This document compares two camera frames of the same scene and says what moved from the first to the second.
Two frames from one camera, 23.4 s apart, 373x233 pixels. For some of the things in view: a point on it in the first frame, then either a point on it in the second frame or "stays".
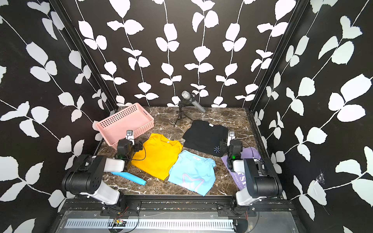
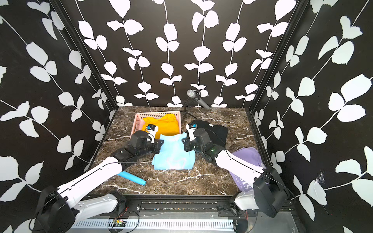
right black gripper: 240,141 -> 187,144
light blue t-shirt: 194,172 -> 172,156
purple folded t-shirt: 240,178 stays
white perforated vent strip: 104,223 stays
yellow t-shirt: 158,155 -> 167,124
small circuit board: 118,222 stays
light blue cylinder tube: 129,176 stays
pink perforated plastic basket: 113,128 -> 138,122
